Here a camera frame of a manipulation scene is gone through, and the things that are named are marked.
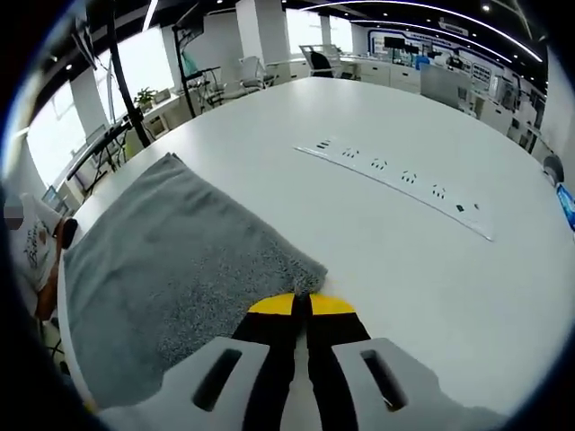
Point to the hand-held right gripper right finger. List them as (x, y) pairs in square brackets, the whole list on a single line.
[(332, 332)]

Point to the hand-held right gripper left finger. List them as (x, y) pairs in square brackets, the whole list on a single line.
[(269, 350)]

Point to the grey towel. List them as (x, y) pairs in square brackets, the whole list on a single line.
[(157, 269)]

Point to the white table socket strip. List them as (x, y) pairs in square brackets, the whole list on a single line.
[(391, 178)]

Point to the small black device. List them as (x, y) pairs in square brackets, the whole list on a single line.
[(69, 231)]

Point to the person in white shirt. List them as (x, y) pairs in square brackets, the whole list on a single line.
[(36, 247)]

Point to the blue packet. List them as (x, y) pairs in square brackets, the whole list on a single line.
[(567, 204)]

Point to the black office chair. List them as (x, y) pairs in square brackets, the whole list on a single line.
[(321, 65)]

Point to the white office chair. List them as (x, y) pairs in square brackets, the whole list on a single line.
[(253, 74)]

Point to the grey panel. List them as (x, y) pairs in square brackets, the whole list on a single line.
[(444, 85)]

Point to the small potted plant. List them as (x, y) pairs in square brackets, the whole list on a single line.
[(146, 96)]

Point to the black tripod stand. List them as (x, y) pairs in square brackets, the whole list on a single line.
[(128, 99)]

